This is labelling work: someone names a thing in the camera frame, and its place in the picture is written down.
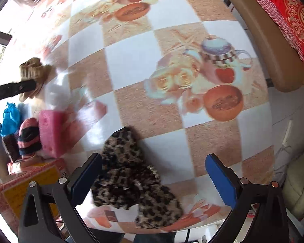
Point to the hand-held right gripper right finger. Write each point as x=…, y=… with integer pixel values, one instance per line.
x=221, y=179

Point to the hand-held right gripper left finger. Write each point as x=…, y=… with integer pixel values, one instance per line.
x=84, y=182

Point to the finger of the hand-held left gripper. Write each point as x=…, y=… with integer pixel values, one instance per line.
x=17, y=88

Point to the beige knit cuff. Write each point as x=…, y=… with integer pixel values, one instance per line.
x=31, y=68

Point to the blue cloth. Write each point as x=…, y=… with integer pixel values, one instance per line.
x=10, y=119

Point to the leopard print scrunchie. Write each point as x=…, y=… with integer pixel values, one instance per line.
x=131, y=172

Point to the pink knit cuff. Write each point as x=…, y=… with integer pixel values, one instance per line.
x=29, y=136

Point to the dark striped knit cuff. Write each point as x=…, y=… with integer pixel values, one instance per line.
x=11, y=148

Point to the pink sponge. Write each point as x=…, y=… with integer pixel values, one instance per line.
x=52, y=131

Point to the red patterned cardboard box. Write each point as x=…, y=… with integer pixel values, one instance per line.
x=20, y=189

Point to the cream padded seat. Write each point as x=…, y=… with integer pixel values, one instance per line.
x=299, y=187

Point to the checkered printed tablecloth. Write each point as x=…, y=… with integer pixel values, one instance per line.
x=141, y=68

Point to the brown leather chair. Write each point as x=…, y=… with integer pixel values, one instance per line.
x=263, y=43

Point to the red gingham cloth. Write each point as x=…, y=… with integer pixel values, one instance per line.
x=273, y=10

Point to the red gold embroidered cushion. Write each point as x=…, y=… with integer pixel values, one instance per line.
x=296, y=17

